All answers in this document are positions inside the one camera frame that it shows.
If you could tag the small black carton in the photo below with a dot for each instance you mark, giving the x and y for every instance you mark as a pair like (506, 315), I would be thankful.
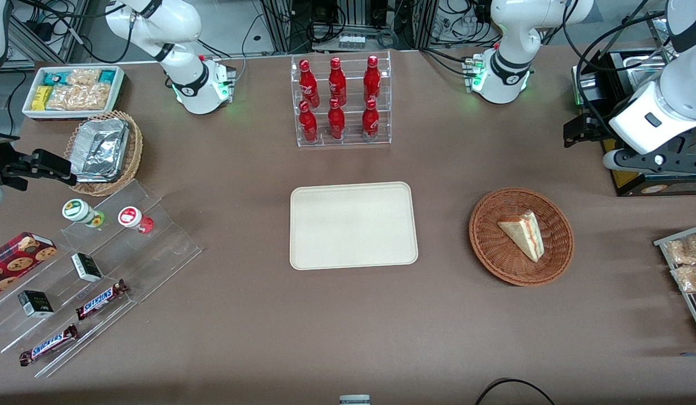
(86, 268)
(35, 304)

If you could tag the light wicker basket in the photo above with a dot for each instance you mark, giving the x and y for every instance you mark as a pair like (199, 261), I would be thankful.
(135, 152)

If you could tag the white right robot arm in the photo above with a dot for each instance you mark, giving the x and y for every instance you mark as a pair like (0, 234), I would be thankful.
(184, 34)

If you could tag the triangular sandwich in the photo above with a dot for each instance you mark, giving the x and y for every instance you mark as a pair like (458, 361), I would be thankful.
(525, 233)

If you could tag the yellow snack packet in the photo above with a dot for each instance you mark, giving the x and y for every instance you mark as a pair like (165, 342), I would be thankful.
(40, 98)

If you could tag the green lid snack cup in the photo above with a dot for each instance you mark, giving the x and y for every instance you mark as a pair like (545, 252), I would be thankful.
(77, 210)

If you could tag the clear acrylic bottle rack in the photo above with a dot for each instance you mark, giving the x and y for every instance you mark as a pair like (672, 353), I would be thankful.
(350, 138)

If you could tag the clear acrylic stepped display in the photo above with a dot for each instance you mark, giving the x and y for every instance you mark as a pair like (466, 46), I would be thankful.
(156, 247)

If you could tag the snickers chocolate bar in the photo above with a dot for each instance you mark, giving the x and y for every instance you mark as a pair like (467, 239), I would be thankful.
(102, 299)
(48, 345)

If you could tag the white power strip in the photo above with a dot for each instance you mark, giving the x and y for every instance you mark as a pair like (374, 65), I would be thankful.
(351, 41)

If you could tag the steel warmer pan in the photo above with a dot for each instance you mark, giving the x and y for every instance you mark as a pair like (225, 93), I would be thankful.
(643, 61)

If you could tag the cream plastic tray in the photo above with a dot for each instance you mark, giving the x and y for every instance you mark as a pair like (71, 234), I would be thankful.
(353, 225)

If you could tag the large clear cracker bag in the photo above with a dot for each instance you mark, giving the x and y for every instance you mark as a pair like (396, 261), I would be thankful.
(80, 98)

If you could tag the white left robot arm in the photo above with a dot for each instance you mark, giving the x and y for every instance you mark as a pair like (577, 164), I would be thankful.
(511, 34)

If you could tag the red cola bottle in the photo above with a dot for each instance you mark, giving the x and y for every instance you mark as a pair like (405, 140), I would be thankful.
(308, 125)
(371, 122)
(309, 84)
(337, 81)
(372, 79)
(336, 122)

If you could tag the red cookie box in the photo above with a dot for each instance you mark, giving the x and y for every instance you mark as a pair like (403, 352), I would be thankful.
(16, 259)

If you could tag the small clear cracker bag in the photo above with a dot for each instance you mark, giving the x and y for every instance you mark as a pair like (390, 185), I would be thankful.
(83, 77)

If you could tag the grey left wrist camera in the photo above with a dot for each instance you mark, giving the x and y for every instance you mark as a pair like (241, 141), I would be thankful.
(657, 160)

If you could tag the white snack bin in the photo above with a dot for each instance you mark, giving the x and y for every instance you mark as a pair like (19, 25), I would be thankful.
(72, 115)

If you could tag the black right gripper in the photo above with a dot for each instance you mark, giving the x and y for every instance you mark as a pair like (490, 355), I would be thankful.
(3, 167)

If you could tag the brown wicker basket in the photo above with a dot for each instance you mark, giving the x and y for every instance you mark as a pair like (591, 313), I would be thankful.
(494, 247)

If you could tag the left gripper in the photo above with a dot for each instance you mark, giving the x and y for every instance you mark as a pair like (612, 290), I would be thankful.
(594, 126)

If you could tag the stacked aluminium foil trays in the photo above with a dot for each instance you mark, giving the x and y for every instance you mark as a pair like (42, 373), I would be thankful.
(100, 149)

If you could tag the black food warmer case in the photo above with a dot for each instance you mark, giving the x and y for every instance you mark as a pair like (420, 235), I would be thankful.
(634, 183)

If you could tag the red lid snack cup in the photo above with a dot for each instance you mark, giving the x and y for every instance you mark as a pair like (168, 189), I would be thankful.
(131, 217)

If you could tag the teal snack packet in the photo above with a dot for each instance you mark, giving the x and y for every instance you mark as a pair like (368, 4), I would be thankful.
(53, 77)
(107, 76)

